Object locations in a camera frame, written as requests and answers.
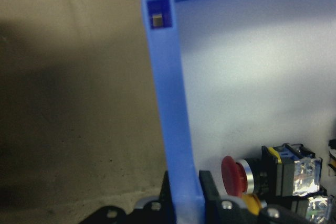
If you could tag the blue plastic switch bin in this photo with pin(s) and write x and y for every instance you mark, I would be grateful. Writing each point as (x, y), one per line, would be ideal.
(168, 103)

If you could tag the red mushroom push button switch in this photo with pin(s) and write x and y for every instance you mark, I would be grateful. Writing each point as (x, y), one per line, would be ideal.
(232, 176)

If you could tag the yellow push button switch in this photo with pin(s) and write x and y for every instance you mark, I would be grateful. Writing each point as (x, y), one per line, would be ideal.
(252, 201)

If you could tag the black orange-faced push button switch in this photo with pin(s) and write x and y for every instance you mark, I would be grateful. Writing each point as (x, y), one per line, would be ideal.
(332, 159)

